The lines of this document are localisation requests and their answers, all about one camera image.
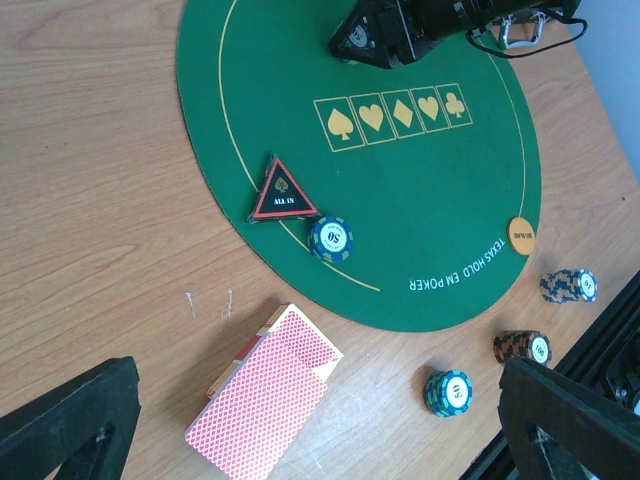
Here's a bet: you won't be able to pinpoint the black triangular all-in button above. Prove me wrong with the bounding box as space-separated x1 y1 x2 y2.
247 155 320 224

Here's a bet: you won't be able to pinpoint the round green poker mat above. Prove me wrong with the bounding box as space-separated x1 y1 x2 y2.
177 1 541 332

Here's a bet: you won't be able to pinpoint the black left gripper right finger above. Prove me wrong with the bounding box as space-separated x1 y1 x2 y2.
498 358 639 479

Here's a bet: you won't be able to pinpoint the red playing card deck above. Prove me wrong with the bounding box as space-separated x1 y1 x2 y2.
185 303 343 479

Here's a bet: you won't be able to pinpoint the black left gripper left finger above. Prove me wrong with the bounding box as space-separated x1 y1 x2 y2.
1 356 141 479

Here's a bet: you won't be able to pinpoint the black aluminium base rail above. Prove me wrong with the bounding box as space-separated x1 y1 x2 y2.
462 277 639 479

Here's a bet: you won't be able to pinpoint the blue 50 chips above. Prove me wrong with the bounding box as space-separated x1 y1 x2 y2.
307 215 354 263

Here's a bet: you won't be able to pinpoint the blue orange 10 chip stack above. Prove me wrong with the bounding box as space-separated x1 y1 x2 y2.
540 269 598 304

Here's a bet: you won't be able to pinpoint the blue 50 chip stack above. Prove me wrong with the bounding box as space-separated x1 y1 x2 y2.
424 370 473 418

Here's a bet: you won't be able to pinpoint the orange big blind button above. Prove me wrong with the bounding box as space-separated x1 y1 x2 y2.
507 216 536 256

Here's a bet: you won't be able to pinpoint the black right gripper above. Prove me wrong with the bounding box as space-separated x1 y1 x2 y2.
328 1 480 69

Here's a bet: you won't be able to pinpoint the black poker case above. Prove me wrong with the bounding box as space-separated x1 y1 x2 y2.
494 8 551 50

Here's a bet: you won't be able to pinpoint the brown 100 chip stack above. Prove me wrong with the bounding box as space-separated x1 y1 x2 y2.
493 330 552 366

